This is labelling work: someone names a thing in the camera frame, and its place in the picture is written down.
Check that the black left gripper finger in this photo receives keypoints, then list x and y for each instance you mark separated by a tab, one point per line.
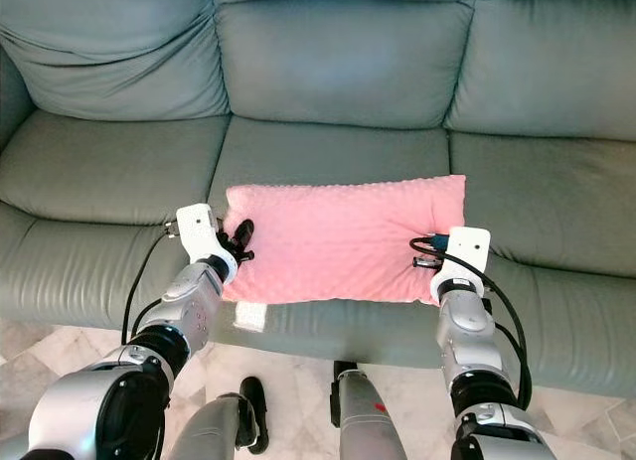
243	231

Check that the pink dotted plush pillow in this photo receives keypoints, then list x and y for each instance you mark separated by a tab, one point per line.
343	241

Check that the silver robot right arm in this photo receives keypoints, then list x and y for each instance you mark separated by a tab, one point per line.
462	326

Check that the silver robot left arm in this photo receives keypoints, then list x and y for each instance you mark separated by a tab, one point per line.
189	301

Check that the grey-green leather sofa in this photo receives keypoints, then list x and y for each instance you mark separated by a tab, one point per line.
343	73

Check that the black robot right foot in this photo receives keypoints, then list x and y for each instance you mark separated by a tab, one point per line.
341	388

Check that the black robot foot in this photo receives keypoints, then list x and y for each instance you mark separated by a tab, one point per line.
253	412
341	388

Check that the black robot left foot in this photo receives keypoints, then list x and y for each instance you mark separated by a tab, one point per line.
253	412

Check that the grey robot right leg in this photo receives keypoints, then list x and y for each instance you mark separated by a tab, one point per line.
368	420

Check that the grey robot leg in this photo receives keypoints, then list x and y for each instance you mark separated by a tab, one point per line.
204	430
368	420

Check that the grey robot left leg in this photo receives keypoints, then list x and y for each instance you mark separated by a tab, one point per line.
204	430

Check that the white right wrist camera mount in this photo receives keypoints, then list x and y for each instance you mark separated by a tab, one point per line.
470	249

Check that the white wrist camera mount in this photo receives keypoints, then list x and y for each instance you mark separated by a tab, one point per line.
197	230
470	249

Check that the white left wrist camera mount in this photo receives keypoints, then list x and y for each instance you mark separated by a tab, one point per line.
197	230

